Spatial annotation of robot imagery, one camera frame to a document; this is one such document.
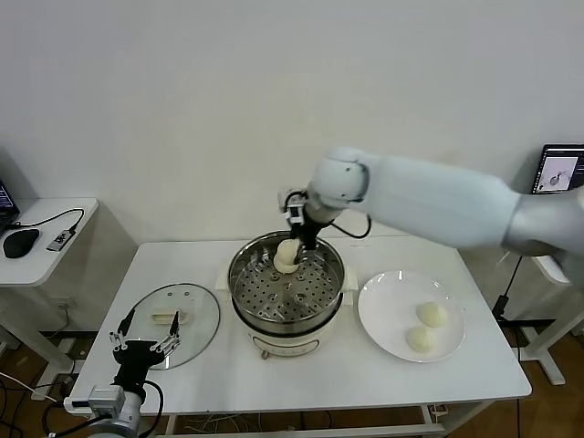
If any white electric cooker pot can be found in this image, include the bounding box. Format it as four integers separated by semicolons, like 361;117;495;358
214;263;358;361

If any white main table frame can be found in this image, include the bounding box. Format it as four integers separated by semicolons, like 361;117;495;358
163;401;498;438

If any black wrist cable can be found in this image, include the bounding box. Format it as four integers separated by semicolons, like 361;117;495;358
330;212;371;240
139;380;166;433

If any black computer mouse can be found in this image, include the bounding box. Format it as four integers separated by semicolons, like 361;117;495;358
3;229;41;260

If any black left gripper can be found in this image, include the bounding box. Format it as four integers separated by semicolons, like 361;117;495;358
108;309;183;388

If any white side table with label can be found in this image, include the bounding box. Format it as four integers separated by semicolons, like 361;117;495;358
457;236;584;387

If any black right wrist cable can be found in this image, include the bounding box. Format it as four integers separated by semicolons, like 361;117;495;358
330;212;371;240

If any grey open laptop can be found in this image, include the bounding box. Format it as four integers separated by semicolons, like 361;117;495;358
531;144;584;195

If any white side table with mouse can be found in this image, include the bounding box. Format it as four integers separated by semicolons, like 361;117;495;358
0;198;139;380

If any perforated steel steamer basket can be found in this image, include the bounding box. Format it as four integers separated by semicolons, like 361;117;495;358
227;232;346;337

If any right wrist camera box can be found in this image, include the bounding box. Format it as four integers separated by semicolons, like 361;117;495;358
277;186;306;227

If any round white plate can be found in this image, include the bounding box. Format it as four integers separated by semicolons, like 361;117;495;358
357;270;466;364

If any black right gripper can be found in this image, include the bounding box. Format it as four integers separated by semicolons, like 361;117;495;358
291;207;337;269

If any black usb hub cable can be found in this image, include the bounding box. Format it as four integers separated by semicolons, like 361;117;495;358
11;208;87;236

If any grey usb hub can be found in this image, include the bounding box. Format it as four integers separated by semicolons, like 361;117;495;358
47;230;77;253

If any round glass pot lid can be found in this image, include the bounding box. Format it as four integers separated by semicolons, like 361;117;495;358
120;283;222;370

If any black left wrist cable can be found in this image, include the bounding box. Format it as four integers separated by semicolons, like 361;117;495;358
139;380;166;433

